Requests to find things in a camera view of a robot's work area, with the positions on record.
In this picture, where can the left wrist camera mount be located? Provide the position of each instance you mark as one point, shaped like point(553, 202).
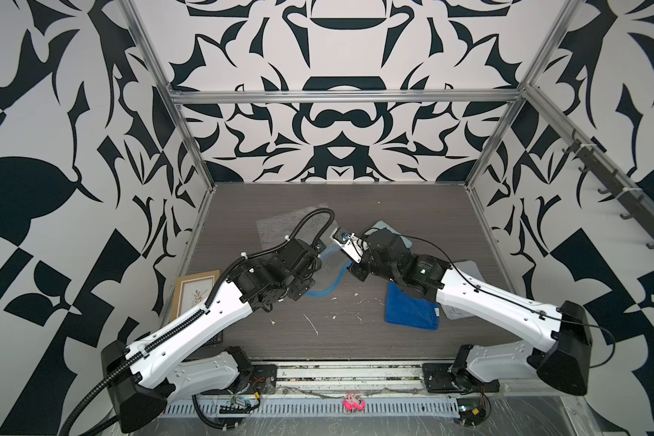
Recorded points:
point(353, 246)

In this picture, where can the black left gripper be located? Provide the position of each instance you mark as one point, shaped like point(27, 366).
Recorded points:
point(301, 288)

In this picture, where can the wooden picture frame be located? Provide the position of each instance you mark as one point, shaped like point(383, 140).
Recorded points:
point(189, 291)

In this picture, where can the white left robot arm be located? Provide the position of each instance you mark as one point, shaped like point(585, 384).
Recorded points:
point(143, 377)

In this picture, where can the white slotted cable duct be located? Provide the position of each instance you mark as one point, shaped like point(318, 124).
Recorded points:
point(314, 407)

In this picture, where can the light teal towel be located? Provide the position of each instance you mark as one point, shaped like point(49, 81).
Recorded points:
point(381, 225)

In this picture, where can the grey folded towel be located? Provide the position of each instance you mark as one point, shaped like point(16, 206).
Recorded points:
point(456, 295)

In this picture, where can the blue towel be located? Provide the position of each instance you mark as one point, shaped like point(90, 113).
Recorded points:
point(404, 310)

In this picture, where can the pink toy on rail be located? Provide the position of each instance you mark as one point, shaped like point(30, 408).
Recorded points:
point(353, 403)

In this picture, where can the green circuit board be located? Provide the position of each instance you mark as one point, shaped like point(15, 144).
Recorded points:
point(471, 414)

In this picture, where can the grey wall hook rack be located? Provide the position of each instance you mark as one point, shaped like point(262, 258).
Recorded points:
point(637, 204)

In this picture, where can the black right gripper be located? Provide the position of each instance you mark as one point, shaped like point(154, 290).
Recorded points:
point(355, 271)

